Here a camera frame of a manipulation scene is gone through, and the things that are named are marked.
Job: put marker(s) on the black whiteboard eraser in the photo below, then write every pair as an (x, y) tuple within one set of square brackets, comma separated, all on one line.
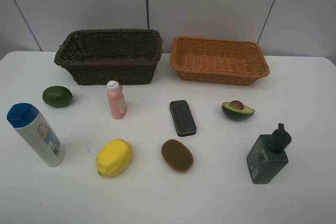
[(182, 117)]

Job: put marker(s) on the pink white-capped bottle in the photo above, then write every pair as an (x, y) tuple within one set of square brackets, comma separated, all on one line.
[(116, 98)]

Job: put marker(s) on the brown kiwi fruit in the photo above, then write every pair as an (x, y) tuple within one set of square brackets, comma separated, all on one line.
[(177, 155)]

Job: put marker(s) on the halved avocado with pit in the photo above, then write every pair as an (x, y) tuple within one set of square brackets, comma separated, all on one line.
[(237, 111)]

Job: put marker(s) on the yellow lemon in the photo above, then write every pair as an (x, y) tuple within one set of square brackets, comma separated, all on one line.
[(114, 158)]

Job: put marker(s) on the green lime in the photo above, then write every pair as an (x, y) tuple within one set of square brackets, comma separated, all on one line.
[(57, 96)]

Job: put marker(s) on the dark green pump bottle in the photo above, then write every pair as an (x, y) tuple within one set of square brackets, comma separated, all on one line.
[(267, 156)]

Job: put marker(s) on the white blue-capped shampoo bottle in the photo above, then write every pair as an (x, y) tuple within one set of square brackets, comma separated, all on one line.
[(31, 125)]

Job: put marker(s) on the orange wicker basket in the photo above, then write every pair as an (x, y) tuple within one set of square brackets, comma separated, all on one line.
[(234, 62)]

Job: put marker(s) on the dark brown wicker basket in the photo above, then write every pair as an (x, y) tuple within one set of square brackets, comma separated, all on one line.
[(94, 57)]

